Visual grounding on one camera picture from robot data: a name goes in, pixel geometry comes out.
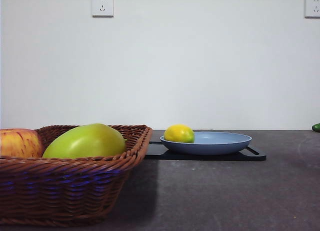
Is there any yellow lemon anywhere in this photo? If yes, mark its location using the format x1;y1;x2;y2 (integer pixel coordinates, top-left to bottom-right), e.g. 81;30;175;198
163;124;196;144

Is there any white wall socket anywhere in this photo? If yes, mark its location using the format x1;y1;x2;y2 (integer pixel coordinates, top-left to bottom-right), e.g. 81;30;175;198
91;0;115;18
304;0;320;19

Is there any light blue round plate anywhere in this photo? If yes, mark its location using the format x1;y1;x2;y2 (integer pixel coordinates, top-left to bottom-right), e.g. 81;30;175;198
159;131;253;156

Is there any green yellow mango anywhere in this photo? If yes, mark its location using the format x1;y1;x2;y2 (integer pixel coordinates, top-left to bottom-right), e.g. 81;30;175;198
41;123;128;160

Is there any red yellow apple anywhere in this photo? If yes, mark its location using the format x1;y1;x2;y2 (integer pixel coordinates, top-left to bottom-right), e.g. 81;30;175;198
0;127;45;159

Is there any dark rectangular tray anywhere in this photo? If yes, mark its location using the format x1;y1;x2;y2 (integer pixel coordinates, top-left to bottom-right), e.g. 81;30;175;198
143;140;267;163

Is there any brown wicker basket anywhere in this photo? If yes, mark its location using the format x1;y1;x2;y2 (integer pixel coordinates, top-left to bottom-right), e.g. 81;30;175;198
0;124;154;227

